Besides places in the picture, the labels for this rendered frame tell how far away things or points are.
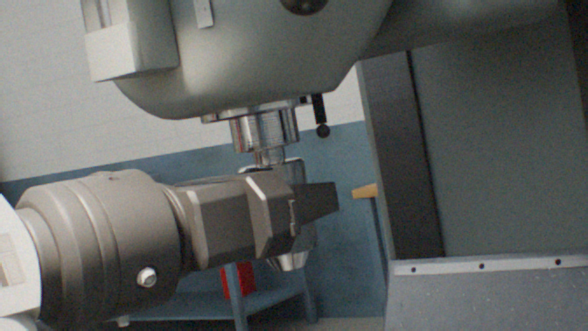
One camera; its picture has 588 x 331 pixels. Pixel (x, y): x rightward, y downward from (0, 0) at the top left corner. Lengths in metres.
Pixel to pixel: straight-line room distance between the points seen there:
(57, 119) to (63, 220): 7.04
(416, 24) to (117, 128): 6.40
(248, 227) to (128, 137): 6.41
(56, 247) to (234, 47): 0.16
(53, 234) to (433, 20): 0.32
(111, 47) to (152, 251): 0.12
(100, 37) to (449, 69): 0.51
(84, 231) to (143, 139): 6.34
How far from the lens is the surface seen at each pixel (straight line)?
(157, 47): 0.57
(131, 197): 0.57
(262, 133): 0.64
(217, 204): 0.58
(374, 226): 4.76
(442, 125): 1.01
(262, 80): 0.58
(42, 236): 0.55
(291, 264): 0.66
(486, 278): 1.00
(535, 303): 0.97
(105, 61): 0.57
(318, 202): 0.65
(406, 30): 0.72
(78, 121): 7.39
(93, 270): 0.54
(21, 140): 7.97
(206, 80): 0.58
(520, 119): 0.97
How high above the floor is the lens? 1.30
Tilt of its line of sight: 3 degrees down
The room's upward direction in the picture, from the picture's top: 10 degrees counter-clockwise
